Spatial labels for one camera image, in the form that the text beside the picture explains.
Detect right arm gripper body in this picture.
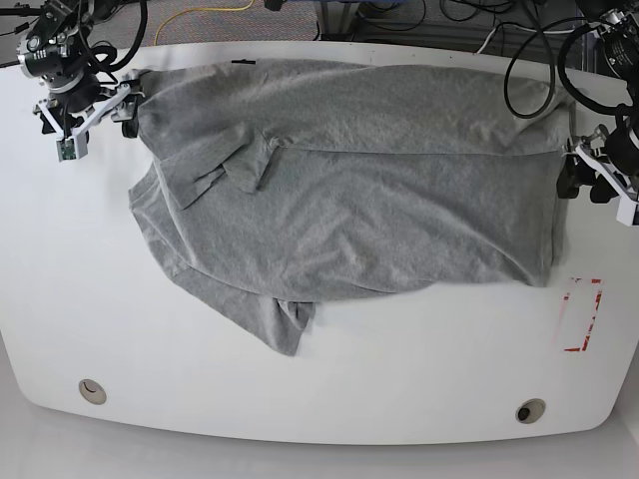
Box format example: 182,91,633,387
33,82,145,145

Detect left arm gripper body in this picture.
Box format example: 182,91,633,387
563,124,638,200

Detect grey HUGO T-shirt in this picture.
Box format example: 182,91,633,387
129,59,572,356

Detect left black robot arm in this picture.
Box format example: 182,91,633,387
503,1,638,204

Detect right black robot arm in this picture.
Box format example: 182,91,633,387
17,1,149,161

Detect black tripod stand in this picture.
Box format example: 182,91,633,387
1,1,46,68

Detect red tape rectangle marking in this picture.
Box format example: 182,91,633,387
558,277,604,352

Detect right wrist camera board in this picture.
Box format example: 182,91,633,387
56,135,87,162

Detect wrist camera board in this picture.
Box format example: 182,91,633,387
616,196,639,227
56,135,87,162

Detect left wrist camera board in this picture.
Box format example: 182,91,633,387
616,196,639,227

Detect yellow cable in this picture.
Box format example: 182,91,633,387
153,0,257,46

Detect aluminium frame rail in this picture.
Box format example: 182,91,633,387
314,1,360,41

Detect right table cable grommet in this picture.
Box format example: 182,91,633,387
515,398,546,425

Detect table cable grommet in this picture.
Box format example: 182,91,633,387
78,379,107,405
515,398,546,425

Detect left table cable grommet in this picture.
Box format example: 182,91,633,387
78,379,107,405

